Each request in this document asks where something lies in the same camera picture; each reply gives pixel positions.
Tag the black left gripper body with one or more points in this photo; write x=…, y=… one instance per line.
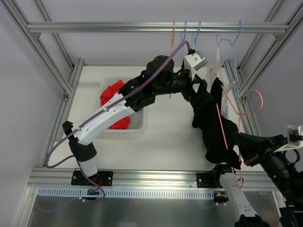
x=193, y=86

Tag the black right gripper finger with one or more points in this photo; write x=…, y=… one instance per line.
x=248, y=156
x=256, y=143

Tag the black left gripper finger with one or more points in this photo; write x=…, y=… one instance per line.
x=191, y=93
x=201, y=87

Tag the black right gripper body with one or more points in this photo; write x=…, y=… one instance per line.
x=264, y=153

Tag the black tank top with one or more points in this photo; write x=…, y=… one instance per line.
x=217, y=130

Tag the blue wire hanger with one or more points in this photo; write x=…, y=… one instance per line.
x=196, y=35
x=236, y=81
x=183, y=36

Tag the red tank top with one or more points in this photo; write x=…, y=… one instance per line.
x=106, y=95

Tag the grey tank top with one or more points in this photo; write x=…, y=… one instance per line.
x=136, y=120

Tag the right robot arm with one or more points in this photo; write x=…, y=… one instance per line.
x=291, y=214

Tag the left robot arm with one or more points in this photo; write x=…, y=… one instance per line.
x=81, y=134

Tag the white tank top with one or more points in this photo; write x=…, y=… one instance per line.
x=225, y=104

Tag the white plastic basket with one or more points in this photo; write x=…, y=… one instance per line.
x=103, y=85

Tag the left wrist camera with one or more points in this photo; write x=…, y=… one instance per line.
x=193, y=61

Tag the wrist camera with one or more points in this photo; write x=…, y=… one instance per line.
x=193, y=61
x=293, y=139

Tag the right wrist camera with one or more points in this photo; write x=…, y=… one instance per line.
x=293, y=139

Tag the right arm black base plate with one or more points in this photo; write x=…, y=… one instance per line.
x=208, y=180

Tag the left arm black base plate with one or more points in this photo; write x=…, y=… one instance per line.
x=102, y=178

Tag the white slotted cable duct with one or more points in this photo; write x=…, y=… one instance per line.
x=127, y=193

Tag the aluminium frame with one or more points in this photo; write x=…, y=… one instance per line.
x=54, y=54

